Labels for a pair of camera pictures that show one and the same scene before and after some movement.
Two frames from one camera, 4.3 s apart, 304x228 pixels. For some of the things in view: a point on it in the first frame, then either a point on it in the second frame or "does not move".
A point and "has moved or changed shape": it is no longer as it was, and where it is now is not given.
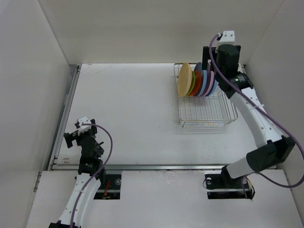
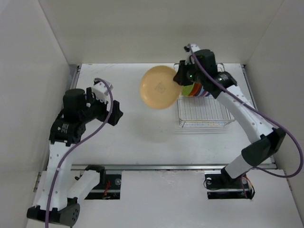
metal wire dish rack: (217, 109) does not move
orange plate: (198, 82) does not move
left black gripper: (70, 137) to (91, 98)
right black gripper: (206, 57) to (179, 77)
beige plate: (185, 80) has moved or changed shape
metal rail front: (148, 167) does not move
